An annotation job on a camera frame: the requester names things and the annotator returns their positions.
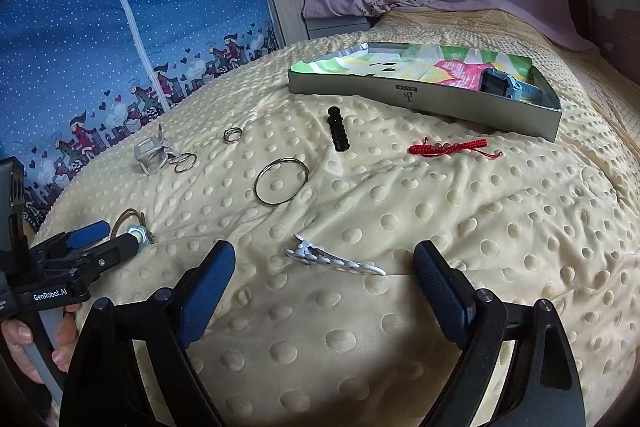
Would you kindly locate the person's left hand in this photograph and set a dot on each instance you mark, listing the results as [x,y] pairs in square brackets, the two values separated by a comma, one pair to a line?
[17,347]

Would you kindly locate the yellow dotted blanket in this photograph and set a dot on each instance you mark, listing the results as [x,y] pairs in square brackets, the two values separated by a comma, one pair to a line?
[350,347]

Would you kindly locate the grey bedside cabinet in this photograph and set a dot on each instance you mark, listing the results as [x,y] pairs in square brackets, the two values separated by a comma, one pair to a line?
[335,27]

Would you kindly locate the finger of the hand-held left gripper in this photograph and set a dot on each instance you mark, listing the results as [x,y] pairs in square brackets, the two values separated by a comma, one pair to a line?
[117,251]
[87,232]

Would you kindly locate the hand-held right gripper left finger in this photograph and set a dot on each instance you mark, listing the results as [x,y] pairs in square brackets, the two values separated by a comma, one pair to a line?
[210,294]

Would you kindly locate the silver hair claw clip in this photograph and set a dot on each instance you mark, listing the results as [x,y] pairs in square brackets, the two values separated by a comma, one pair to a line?
[147,152]

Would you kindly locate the blue printed curtain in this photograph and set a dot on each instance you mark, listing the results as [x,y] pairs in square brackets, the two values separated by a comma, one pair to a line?
[75,32]

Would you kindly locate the painted paper sheet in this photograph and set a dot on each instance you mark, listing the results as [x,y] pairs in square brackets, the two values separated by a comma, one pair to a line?
[400,62]

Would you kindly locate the grey cardboard box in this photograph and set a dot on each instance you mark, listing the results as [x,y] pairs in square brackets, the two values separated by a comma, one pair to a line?
[450,104]

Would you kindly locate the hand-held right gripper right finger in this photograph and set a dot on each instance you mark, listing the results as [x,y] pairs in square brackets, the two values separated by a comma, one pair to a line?
[445,297]

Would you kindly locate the brown hair band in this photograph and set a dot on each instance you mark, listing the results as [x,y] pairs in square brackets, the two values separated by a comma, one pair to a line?
[256,187]

